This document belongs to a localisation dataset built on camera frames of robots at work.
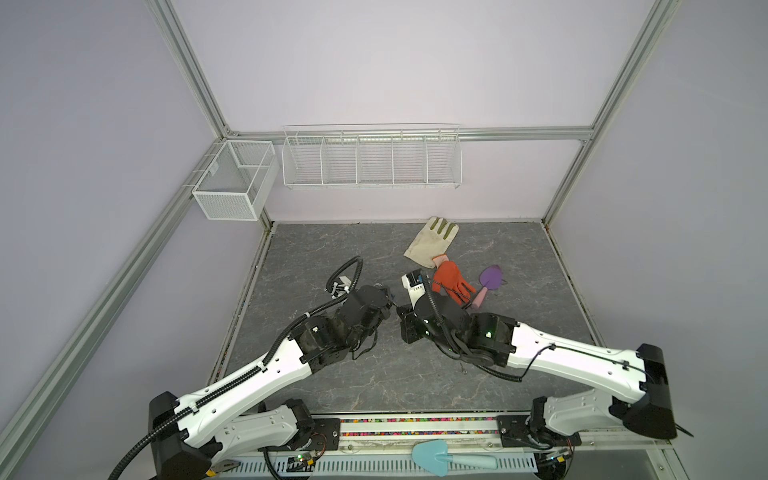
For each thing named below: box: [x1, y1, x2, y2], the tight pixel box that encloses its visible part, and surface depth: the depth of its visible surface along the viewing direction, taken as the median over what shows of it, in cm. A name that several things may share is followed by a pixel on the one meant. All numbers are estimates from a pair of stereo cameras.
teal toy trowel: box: [411, 440, 498, 477], surface depth 72 cm
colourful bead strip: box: [340, 417, 499, 437], surface depth 78 cm
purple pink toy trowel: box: [472, 265, 503, 309], surface depth 107 cm
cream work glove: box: [404, 216, 459, 269], surface depth 117 cm
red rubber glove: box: [432, 254, 477, 306], surface depth 104 cm
